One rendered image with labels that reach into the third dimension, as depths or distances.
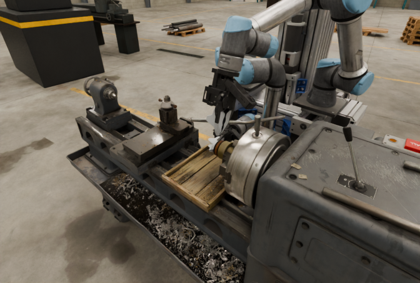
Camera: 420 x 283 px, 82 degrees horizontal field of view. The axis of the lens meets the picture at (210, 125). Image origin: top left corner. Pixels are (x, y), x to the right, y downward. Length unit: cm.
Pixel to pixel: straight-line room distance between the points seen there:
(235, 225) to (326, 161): 47
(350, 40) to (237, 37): 54
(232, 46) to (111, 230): 186
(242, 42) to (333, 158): 45
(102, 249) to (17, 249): 64
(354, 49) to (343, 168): 54
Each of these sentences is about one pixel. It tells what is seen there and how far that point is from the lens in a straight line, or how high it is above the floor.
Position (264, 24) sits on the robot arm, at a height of 159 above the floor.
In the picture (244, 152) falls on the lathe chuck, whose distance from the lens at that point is 88.
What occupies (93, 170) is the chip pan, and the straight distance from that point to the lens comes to 198.
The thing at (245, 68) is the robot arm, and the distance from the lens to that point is 109.
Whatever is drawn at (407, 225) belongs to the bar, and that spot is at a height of 127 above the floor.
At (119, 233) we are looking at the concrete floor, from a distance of 222.
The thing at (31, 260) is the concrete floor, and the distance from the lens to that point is 237.
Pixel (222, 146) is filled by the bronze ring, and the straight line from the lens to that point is 105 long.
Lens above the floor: 173
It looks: 31 degrees down
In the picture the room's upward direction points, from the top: straight up
